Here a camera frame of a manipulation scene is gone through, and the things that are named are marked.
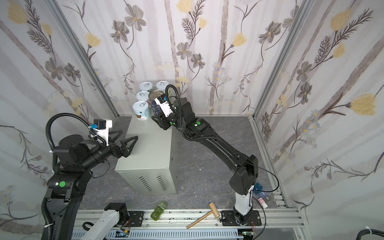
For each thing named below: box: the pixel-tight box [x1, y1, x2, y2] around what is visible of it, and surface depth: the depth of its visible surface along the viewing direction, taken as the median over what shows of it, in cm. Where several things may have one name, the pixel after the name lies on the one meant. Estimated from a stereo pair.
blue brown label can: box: [139, 81, 153, 93], surface depth 82 cm
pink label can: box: [136, 91, 150, 102], surface depth 76 cm
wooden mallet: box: [186, 202, 220, 230], surface depth 76 cm
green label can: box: [155, 80, 170, 90], surface depth 83 cm
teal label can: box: [132, 101, 152, 121], surface depth 71 cm
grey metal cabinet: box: [115, 108, 179, 196], surface depth 64 cm
